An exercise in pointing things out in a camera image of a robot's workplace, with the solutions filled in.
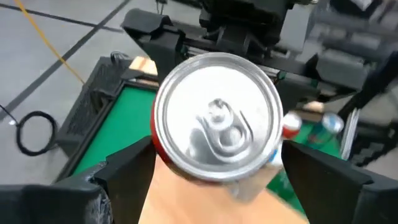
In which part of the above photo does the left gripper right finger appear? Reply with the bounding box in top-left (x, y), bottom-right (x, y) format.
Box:
top-left (280, 140), bottom-right (374, 224)

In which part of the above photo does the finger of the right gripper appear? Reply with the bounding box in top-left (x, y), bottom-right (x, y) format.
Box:
top-left (141, 30), bottom-right (190, 83)
top-left (277, 73), bottom-right (322, 110)

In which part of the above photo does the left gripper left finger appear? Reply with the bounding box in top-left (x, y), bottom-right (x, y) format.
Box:
top-left (93, 135), bottom-right (157, 224)

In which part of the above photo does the silver-blue energy drink can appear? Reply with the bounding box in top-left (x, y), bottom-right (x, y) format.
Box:
top-left (306, 112), bottom-right (345, 149)
top-left (229, 141), bottom-right (285, 202)

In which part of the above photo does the red Fanta soda can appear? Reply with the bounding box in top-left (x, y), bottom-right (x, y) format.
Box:
top-left (281, 111), bottom-right (303, 140)
top-left (150, 52), bottom-right (284, 187)

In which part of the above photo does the black metal rig frame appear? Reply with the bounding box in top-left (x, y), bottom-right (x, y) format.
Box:
top-left (52, 67), bottom-right (162, 184)

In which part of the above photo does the right wrist camera housing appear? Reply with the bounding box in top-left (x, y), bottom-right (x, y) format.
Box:
top-left (198, 0), bottom-right (295, 38)

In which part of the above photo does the wooden shelf with black frame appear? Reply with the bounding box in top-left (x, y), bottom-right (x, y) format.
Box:
top-left (138, 155), bottom-right (308, 224)

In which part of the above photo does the black coiled floor cable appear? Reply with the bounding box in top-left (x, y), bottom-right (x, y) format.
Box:
top-left (0, 104), bottom-right (60, 157)

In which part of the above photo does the yellow floor cable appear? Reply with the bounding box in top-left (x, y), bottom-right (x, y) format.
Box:
top-left (14, 0), bottom-right (85, 84)

